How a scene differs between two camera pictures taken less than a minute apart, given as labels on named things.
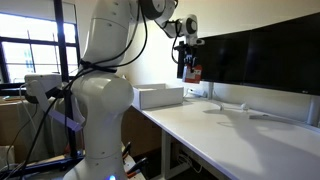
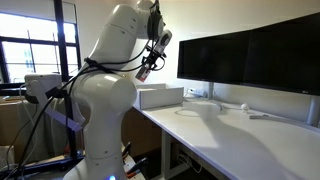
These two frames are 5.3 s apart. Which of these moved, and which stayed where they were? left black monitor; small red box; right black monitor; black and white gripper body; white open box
Moved: black and white gripper body; small red box
Stayed: right black monitor; white open box; left black monitor
